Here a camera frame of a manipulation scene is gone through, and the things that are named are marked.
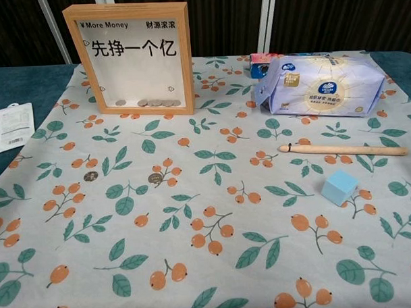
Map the wooden crochet hook stick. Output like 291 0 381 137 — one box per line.
277 139 410 161

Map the pink blue cookie box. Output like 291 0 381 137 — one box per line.
247 51 281 80

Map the lavender tissue pack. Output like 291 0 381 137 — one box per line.
253 51 388 122

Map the white frame post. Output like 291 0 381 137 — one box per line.
36 0 74 65
256 0 279 55

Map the wooden frame money box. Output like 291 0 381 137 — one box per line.
62 1 195 120

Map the light blue cube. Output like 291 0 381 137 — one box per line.
320 169 359 204

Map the white plastic package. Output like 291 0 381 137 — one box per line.
0 102 35 157

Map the floral orange berry tablecloth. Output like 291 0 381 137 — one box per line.
0 48 411 308

